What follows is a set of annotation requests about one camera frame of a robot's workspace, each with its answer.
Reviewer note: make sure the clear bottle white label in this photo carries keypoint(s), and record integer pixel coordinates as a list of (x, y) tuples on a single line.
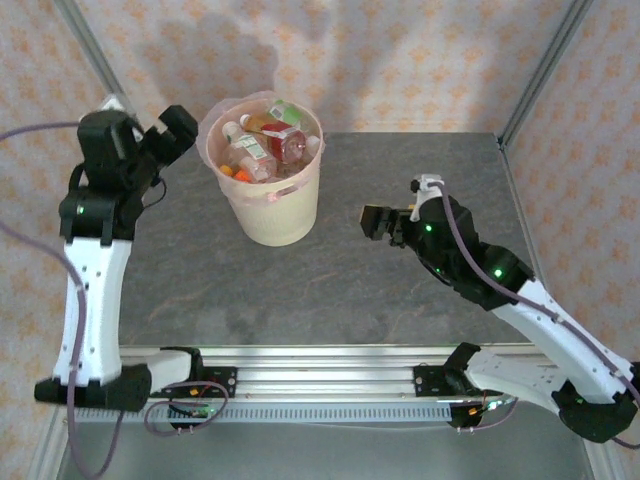
[(250, 146)]

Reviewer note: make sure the cream plastic bin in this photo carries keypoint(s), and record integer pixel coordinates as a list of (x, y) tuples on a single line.
[(280, 220)]

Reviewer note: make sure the clear bottle green label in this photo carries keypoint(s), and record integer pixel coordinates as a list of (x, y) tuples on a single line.
[(285, 111)]

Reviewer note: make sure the tea bottle red yellow label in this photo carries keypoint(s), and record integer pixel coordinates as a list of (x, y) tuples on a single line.
[(285, 142)]

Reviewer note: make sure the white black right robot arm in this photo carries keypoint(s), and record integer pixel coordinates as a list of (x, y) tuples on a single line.
[(565, 345)]

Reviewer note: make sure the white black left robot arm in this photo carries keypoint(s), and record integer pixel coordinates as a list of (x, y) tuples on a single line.
[(92, 310)]

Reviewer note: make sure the white bin with plastic liner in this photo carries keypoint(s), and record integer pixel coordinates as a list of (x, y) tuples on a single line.
[(210, 150)]

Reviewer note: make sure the grey metal base panel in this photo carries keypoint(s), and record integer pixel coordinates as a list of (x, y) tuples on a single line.
[(325, 455)]

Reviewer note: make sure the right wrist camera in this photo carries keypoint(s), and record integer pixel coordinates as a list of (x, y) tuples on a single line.
[(425, 200)]

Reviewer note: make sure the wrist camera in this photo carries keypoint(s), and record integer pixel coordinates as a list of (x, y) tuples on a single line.
[(425, 200), (112, 105)]

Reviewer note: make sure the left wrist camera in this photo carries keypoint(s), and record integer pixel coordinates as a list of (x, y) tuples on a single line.
[(112, 105)]

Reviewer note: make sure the aluminium side rail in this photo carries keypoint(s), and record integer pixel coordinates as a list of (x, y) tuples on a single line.
[(521, 200)]

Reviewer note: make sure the aluminium frame post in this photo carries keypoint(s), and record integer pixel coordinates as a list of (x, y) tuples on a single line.
[(85, 35), (547, 65)]

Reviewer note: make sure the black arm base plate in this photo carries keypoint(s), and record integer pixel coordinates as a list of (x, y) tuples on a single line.
[(425, 382), (225, 382)]

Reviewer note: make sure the aluminium frame leg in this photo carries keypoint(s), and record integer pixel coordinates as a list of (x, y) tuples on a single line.
[(47, 450), (605, 465)]

